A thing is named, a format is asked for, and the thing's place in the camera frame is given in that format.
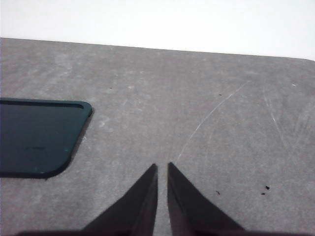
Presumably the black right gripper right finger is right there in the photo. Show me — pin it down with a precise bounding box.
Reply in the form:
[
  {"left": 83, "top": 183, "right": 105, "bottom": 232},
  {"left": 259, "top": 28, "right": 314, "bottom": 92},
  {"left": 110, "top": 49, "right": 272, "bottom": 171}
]
[{"left": 167, "top": 162, "right": 315, "bottom": 236}]

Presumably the dark rectangular tray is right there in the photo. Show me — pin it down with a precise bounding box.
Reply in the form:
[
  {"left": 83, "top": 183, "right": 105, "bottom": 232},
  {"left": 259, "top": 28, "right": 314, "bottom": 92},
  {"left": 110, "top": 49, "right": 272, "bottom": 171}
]
[{"left": 0, "top": 97, "right": 93, "bottom": 179}]

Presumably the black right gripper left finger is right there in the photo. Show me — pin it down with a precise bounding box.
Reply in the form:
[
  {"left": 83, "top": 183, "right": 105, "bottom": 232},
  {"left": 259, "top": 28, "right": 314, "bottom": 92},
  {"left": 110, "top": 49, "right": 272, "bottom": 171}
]
[{"left": 14, "top": 163, "right": 158, "bottom": 236}]

